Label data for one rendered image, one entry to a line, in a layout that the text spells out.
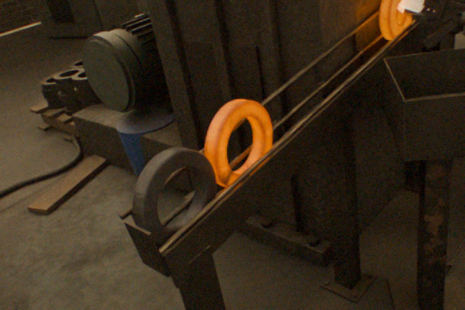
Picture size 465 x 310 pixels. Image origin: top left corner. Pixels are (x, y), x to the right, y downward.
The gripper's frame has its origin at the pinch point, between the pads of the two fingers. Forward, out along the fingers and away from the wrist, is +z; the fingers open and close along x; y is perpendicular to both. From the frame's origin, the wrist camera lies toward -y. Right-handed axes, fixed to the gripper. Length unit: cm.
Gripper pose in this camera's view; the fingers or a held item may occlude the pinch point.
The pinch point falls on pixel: (396, 5)
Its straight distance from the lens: 152.1
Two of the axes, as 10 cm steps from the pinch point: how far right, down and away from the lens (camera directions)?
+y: 0.3, -7.6, -6.5
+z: -7.6, -4.4, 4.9
